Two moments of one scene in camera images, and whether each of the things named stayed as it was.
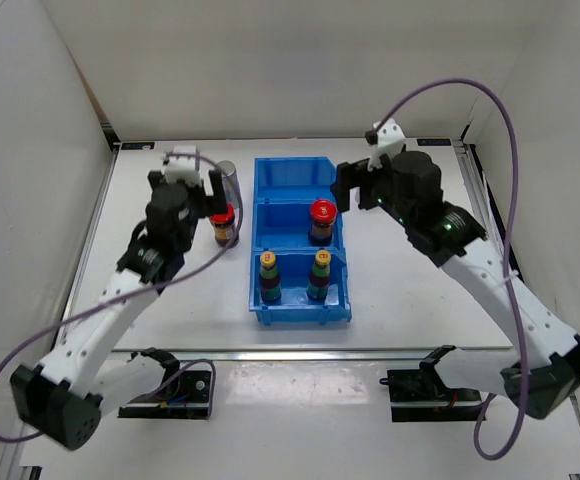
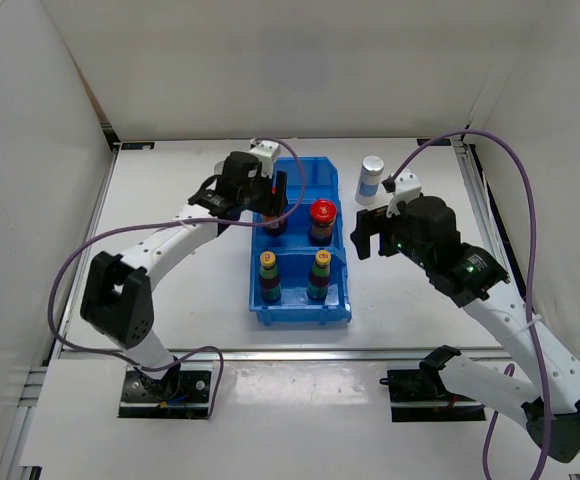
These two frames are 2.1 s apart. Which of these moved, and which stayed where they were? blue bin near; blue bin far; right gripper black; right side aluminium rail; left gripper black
Moved: left gripper black; right gripper black
Stayed: blue bin far; blue bin near; right side aluminium rail
